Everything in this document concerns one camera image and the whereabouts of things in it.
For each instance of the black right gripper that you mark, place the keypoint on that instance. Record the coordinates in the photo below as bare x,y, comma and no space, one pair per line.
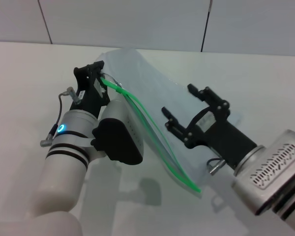
226,137

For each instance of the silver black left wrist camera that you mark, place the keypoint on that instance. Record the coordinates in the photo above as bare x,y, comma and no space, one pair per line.
120,140

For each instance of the clear green zip document bag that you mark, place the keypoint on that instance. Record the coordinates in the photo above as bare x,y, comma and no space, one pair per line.
150,81

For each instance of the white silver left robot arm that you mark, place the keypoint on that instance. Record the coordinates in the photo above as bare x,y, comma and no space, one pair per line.
61,177

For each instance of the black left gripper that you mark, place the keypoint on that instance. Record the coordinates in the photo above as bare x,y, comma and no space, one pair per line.
87,96

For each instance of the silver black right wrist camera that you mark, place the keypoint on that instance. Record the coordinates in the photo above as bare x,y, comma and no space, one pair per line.
275,167

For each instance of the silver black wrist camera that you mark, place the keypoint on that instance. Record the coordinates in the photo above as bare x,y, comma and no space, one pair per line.
120,140
275,167

